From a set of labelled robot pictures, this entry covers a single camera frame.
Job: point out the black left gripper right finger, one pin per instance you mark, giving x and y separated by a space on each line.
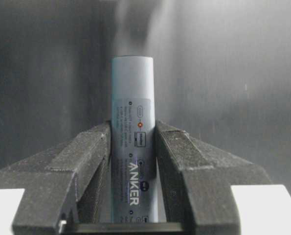
196 180

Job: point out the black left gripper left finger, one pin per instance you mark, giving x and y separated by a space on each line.
62 183

